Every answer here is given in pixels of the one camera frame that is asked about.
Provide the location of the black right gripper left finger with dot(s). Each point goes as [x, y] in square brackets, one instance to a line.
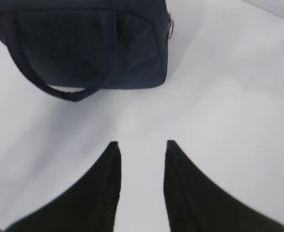
[87, 206]

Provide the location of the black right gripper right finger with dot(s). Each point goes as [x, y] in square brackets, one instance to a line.
[195, 203]

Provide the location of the dark navy lunch bag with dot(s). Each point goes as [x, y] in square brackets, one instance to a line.
[71, 49]

